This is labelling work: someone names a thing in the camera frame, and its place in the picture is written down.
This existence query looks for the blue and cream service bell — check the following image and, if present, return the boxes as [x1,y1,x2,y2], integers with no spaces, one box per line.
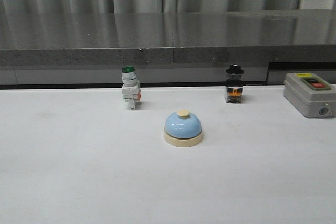
[163,109,203,147]

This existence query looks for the grey stone counter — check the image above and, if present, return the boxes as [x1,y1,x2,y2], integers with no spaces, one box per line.
[1,10,335,87]

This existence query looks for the grey push button control box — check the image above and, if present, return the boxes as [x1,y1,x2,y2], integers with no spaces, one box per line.
[283,72,335,118]

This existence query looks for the green push button switch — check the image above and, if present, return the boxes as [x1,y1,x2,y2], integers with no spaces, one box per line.
[122,66,141,110]

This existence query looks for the black rotary selector switch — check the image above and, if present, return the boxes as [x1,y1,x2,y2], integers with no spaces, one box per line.
[225,64,244,103]

